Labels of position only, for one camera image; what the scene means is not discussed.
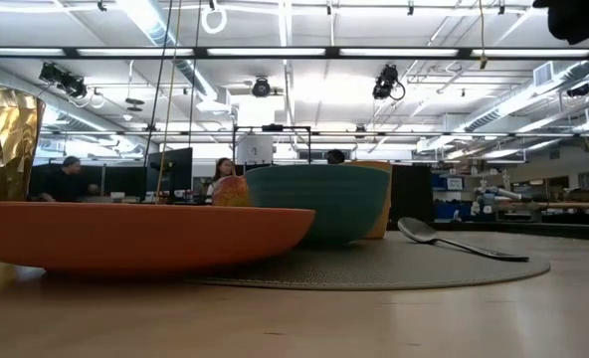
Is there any teal bowl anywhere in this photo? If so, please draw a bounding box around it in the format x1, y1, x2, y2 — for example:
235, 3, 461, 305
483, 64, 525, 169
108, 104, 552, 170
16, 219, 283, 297
244, 163, 392, 250

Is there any yellow plastic cup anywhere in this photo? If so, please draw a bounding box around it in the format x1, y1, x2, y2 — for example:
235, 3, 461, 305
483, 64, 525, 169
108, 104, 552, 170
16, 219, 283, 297
343, 159, 394, 240

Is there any silver metal spoon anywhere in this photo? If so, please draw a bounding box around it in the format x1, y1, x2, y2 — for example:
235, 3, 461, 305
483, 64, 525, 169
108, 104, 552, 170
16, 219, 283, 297
397, 216, 530, 263

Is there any orange plate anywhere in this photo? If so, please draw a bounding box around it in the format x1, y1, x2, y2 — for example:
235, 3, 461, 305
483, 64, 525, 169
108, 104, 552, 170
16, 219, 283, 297
0, 200, 317, 273

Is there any white box appliance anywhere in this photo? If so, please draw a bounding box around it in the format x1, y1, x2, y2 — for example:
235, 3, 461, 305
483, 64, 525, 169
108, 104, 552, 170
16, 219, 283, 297
236, 134, 275, 165

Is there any black monitor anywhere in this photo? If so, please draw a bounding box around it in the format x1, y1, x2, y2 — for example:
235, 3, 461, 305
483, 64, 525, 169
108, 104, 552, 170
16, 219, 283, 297
146, 146, 195, 200

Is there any grey round placemat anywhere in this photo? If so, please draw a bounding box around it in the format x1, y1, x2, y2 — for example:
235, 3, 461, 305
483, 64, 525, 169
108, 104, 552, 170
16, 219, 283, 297
189, 231, 552, 291

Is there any blue storage shelf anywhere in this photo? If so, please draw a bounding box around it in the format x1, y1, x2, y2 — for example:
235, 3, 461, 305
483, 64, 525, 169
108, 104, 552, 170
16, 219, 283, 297
432, 171, 494, 223

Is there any wooden background bench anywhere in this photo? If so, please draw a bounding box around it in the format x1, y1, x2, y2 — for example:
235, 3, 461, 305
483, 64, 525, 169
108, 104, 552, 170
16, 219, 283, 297
492, 200, 589, 211

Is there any white air vent grille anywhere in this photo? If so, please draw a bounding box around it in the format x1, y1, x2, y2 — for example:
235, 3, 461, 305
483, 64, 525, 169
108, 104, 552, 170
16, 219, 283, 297
532, 60, 555, 89

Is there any gold faceted cup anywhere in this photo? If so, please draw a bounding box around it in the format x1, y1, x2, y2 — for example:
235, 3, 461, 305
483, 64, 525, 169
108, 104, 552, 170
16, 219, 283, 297
0, 79, 47, 203

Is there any black metal frame stand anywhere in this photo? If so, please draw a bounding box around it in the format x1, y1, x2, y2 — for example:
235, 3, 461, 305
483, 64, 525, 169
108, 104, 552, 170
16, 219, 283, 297
232, 123, 312, 168

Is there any round black ceiling camera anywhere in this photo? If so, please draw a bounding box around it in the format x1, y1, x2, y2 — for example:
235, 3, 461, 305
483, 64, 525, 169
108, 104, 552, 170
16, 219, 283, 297
251, 76, 273, 98

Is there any black ceiling camera with cable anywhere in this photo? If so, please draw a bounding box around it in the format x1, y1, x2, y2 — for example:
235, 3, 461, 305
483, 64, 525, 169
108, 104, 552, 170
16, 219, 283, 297
371, 63, 407, 101

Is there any black hanging cable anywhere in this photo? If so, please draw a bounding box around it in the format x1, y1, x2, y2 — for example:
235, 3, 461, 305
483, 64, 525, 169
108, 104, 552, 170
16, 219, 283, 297
141, 0, 175, 166
188, 0, 201, 151

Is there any white cable loop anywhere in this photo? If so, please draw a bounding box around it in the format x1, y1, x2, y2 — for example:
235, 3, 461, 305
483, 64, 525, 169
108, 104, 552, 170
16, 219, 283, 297
201, 3, 229, 36

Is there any yellow cable with hook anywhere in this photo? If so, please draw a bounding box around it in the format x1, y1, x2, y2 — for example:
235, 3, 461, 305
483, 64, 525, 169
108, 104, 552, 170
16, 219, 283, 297
477, 0, 490, 70

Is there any silver air duct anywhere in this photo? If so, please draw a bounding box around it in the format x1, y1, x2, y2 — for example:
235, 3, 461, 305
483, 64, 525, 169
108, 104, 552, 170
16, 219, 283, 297
481, 59, 589, 125

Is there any black ceiling camera cluster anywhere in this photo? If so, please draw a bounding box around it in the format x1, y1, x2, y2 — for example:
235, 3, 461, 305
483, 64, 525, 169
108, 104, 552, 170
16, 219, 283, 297
38, 62, 89, 99

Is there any black table edge rail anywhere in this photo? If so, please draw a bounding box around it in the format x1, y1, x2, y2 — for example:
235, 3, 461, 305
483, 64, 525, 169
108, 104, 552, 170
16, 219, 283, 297
386, 218, 589, 243

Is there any black overhead frame bar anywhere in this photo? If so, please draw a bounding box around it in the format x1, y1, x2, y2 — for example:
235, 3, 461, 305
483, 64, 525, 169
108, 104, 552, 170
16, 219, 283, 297
0, 45, 589, 62

